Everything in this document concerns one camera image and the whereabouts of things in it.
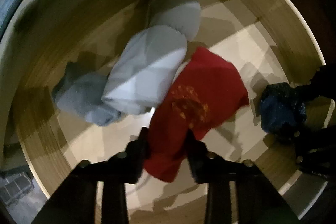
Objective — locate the grey blue small underwear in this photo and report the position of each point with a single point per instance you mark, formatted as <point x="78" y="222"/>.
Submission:
<point x="80" y="93"/>

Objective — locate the white grey underwear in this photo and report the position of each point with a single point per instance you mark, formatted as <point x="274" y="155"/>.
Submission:
<point x="145" y="70"/>

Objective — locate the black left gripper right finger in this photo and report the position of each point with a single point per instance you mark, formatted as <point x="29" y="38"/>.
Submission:
<point x="257" y="200"/>

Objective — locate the red underwear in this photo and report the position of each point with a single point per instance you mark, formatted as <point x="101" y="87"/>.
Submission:
<point x="207" y="92"/>

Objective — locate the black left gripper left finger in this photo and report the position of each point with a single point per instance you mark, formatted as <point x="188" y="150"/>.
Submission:
<point x="95" y="192"/>

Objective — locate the navy blue patterned underwear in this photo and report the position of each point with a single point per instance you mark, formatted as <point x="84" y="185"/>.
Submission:
<point x="281" y="111"/>

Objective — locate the wooden drawer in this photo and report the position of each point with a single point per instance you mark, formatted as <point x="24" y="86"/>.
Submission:
<point x="268" y="41"/>

